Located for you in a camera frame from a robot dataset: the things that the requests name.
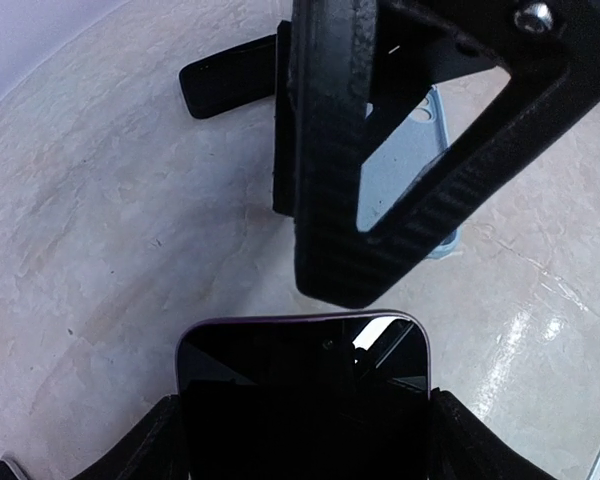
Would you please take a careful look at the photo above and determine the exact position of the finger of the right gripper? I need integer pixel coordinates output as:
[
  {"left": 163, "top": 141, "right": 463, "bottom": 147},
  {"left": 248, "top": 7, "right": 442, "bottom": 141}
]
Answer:
[
  {"left": 294, "top": 1, "right": 600, "bottom": 308},
  {"left": 273, "top": 1, "right": 379, "bottom": 220}
]

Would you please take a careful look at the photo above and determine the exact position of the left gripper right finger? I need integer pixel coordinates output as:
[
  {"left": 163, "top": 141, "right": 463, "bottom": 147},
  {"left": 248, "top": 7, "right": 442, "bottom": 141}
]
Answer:
[{"left": 429, "top": 389, "right": 551, "bottom": 480}]

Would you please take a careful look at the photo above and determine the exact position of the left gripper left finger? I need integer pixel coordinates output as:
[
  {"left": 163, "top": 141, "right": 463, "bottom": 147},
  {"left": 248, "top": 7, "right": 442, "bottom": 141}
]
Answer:
[{"left": 0, "top": 394, "right": 186, "bottom": 480}]

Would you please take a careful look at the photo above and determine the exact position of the light blue phone case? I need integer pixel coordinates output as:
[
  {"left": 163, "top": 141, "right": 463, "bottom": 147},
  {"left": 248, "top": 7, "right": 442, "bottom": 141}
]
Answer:
[{"left": 356, "top": 86, "right": 450, "bottom": 233}]

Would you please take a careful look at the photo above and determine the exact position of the black phone purple edge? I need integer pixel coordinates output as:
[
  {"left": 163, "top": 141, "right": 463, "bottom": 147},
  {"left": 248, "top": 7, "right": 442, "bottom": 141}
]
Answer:
[{"left": 176, "top": 310, "right": 431, "bottom": 479}]

